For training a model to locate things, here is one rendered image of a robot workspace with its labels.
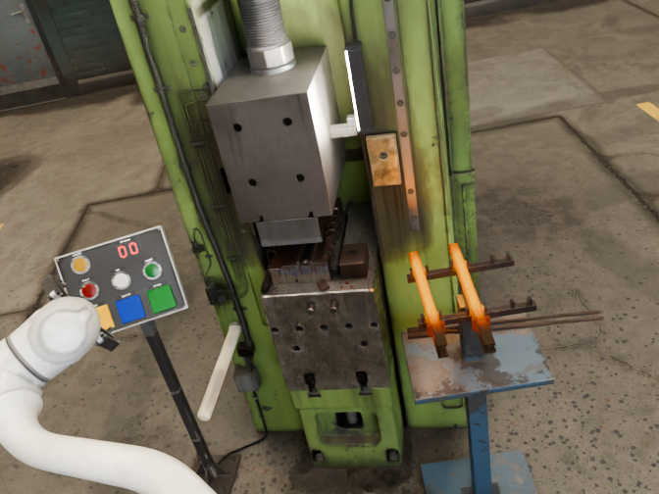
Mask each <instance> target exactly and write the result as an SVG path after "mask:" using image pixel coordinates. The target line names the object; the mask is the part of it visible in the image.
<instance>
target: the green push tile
mask: <svg viewBox="0 0 659 494"><path fill-rule="evenodd" d="M147 295H148V298H149V301H150V304H151V307H152V310H153V313H154V314H156V313H159V312H162V311H165V310H168V309H170V308H173V307H176V306H177V303H176V300H175V297H174V294H173V291H172V288H171V286H170V285H169V284H167V285H164V286H161V287H158V288H155V289H152V290H149V291H147Z"/></svg>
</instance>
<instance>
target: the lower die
mask: <svg viewBox="0 0 659 494"><path fill-rule="evenodd" d="M334 207H335V208H337V209H339V210H340V212H341V213H342V214H343V208H342V202H341V197H338V198H336V200H335V205H334ZM329 222H336V223H337V224H338V219H337V217H331V218H330V220H329V219H328V222H327V226H326V230H325V235H324V239H325V237H326V236H329V235H330V236H332V237H334V239H335V233H334V231H333V230H329V231H328V234H326V231H327V229H329V228H333V229H335V230H336V233H337V228H336V224H335V223H331V224H330V225H329V227H328V223H329ZM324 239H323V242H318V243H314V245H313V248H312V252H311V256H310V260H309V266H300V265H299V260H300V256H301V252H302V249H303V245H304V244H293V245H280V248H279V247H278V246H277V248H276V251H277V253H278V255H277V256H276V253H275V254H274V256H273V259H272V262H271V265H270V268H269V272H270V275H271V279H272V282H273V285H277V284H291V283H305V282H319V281H321V280H323V279H324V280H325V281H331V277H332V273H331V271H330V262H331V259H330V254H329V253H324V254H323V257H321V253H322V252H324V251H329V252H331V254H332V249H331V246H329V245H326V246H325V249H323V245H324V244H326V243H329V244H331V245H332V246H333V249H334V243H333V239H332V238H330V237H329V238H327V239H326V241H324ZM296 279H297V280H298V282H296V281H295V280H296Z"/></svg>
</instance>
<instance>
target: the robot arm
mask: <svg viewBox="0 0 659 494"><path fill-rule="evenodd" d="M62 282H63V281H62V280H61V279H60V278H59V279H58V280H56V281H55V279H54V278H53V276H52V275H50V274H49V275H48V276H47V277H46V278H45V279H43V280H42V281H41V282H40V284H41V285H42V287H43V289H44V291H45V293H46V295H47V298H48V300H49V301H51V302H49V303H48V304H46V305H45V306H44V307H43V308H42V309H39V310H37V311H36V312H35V313H34V314H33V315H32V316H31V317H30V318H28V319H27V320H26V321H25V322H24V323H23V324H22V325H21V326H19V327H18V328H17V329H16V330H15V331H14V332H12V333H11V334H10V335H9V336H7V337H6V338H5V339H3V340H2V341H0V443H1V444H2V446H3V447H4V448H5V449H6V450H7V451H8V452H9V453H10V454H12V455H13V456H14V457H15V458H17V459H18V460H19V461H21V462H23V463H25V464H26V465H29V466H31V467H34V468H36V469H42V470H46V471H50V472H54V473H58V474H62V475H67V476H72V477H76V478H81V479H85V480H90V481H94V482H99V483H104V484H108V485H113V486H117V487H122V488H125V489H128V490H131V491H135V492H137V493H139V494H217V493H216V492H215V491H214V490H213V489H212V488H211V487H210V486H209V485H208V484H207V483H206V482H205V481H204V480H203V479H202V478H200V477H199V476H198V475H197V474H196V473H195V472H194V471H193V470H192V469H190V468H189V467H188V466H186V465H185V464H183V463H182V462H180V461H179V460H177V459H175V458H173V457H171V456H169V455H167V454H165V453H162V452H159V451H156V450H153V449H149V448H145V447H140V446H134V445H128V444H122V443H115V442H108V441H101V440H94V439H87V438H80V437H73V436H67V435H60V434H56V433H52V432H49V431H47V430H45V429H44V428H43V427H42V426H41V425H40V424H39V422H38V419H37V417H38V416H39V414H40V412H41V410H42V406H43V402H42V399H41V396H42V389H41V388H42V387H43V386H44V385H45V384H46V383H47V382H49V381H50V380H51V379H52V378H53V377H55V376H56V375H57V374H59V373H60V372H61V371H63V370H65V369H66V368H67V367H69V366H70V365H72V364H74V363H75V362H77V361H79V360H80V359H81V357H82V356H83V355H85V354H86V353H87V352H88V351H89V350H90V349H91V348H92V347H93V345H96V346H100V347H102V348H105V349H107V350H109V351H110V352H112V351H113V350H114V349H115V348H116V347H118V346H119V345H120V341H119V340H116V339H115V338H114V335H113V334H111V332H112V329H113V328H111V327H109V328H108V329H106V330H105V329H104V328H103V327H101V326H100V325H101V324H100V319H99V315H98V312H97V310H96V308H95V307H94V306H93V305H92V304H91V303H90V302H89V301H87V300H85V299H83V298H78V297H72V296H69V295H68V293H67V292H66V291H65V289H64V288H65V287H66V286H67V285H68V284H67V283H66V282H64V283H62ZM61 283H62V284H61Z"/></svg>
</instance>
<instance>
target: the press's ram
mask: <svg viewBox="0 0 659 494"><path fill-rule="evenodd" d="M293 53H294V57H295V60H296V65H295V66H294V67H293V68H291V69H289V70H287V71H285V72H282V73H279V74H270V75H254V74H252V73H251V71H250V66H251V65H250V64H249V59H248V56H247V57H240V58H239V60H238V61H237V63H236V64H235V65H234V67H233V68H232V69H231V71H230V72H229V73H228V75H227V77H226V78H225V79H224V81H223V82H222V83H221V85H220V86H219V88H218V89H217V90H216V92H215V93H214V94H213V96H212V97H211V99H210V100H209V101H208V103H207V104H206V108H207V112H208V115H209V119H210V122H211V125H212V129H213V131H214V134H215V138H216V141H217V144H218V148H219V151H220V155H221V158H222V161H223V165H224V168H225V171H226V175H227V178H228V184H229V187H230V191H231V194H232V197H233V201H234V204H235V207H236V210H237V213H238V217H239V220H240V223H245V222H258V221H259V220H260V218H261V216H263V219H264V222H266V221H277V220H289V219H300V218H308V217H309V213H310V212H313V217H322V216H332V214H333V209H334V205H335V200H336V196H337V191H338V187H339V183H340V179H341V175H342V170H343V166H344V161H345V157H346V151H345V145H344V140H343V137H348V136H357V133H358V126H350V127H348V123H340V117H339V112H338V107H337V101H336V96H335V90H334V85H333V79H332V73H331V68H330V57H329V52H328V46H327V45H324V46H317V47H310V48H303V49H296V50H293Z"/></svg>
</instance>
